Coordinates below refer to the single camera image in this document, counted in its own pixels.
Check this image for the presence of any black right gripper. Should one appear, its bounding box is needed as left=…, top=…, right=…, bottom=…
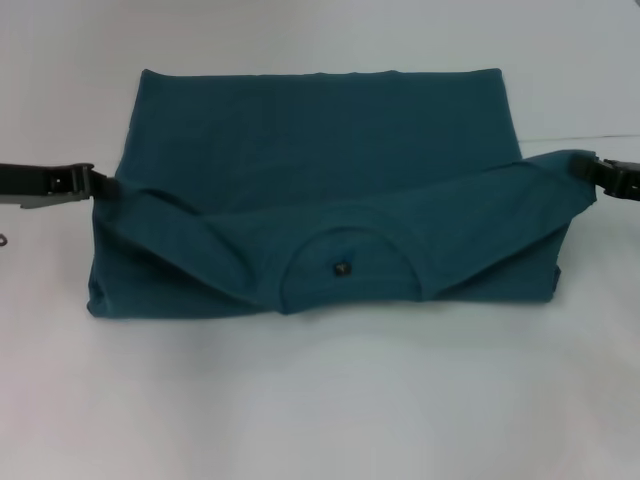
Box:
left=569, top=154, right=640, bottom=202

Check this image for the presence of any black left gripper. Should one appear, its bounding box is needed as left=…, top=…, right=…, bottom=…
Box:
left=0, top=160, right=121, bottom=212

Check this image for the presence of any teal t-shirt with FREE print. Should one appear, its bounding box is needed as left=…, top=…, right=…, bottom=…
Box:
left=85, top=67, right=597, bottom=321

